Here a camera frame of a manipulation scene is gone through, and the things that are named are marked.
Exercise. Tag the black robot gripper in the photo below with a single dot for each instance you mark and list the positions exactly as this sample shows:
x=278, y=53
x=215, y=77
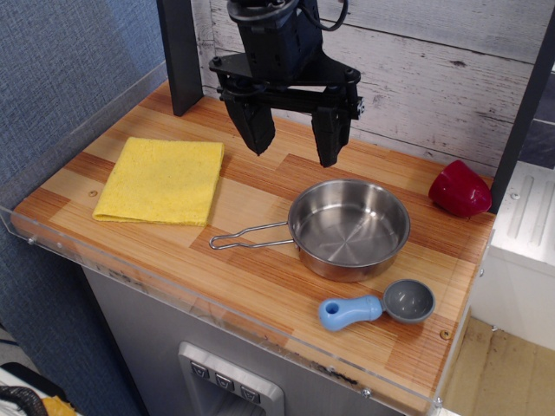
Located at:
x=283, y=66

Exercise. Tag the yellow cloth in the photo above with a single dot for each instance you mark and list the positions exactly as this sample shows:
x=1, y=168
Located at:
x=162, y=182

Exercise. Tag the red plastic cup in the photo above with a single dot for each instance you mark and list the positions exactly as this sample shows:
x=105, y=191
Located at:
x=460, y=191

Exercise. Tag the blue grey measuring scoop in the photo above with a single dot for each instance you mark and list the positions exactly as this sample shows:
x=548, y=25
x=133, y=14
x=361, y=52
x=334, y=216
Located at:
x=406, y=301

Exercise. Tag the clear acrylic guard panel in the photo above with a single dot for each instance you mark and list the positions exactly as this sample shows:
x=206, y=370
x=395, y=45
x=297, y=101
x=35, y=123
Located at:
x=62, y=129

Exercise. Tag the grey toy fridge cabinet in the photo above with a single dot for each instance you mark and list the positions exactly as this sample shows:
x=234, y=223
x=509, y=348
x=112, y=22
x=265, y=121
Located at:
x=148, y=333

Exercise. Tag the silver dispenser button panel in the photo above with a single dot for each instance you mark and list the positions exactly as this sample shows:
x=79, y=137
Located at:
x=219, y=387

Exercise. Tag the white ribbed appliance right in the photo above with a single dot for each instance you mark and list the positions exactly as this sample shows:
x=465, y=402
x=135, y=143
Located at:
x=515, y=287

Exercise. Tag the yellow black object bottom left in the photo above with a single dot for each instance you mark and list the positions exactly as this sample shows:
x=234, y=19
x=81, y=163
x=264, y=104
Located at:
x=17, y=400

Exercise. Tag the steel pan with wire handle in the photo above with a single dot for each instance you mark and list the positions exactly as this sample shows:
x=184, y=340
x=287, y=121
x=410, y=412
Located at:
x=345, y=230

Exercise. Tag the black vertical post left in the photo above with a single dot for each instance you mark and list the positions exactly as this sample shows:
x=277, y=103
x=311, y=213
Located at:
x=181, y=53

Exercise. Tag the dark vertical post right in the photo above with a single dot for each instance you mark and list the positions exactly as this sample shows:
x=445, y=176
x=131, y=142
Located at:
x=527, y=109

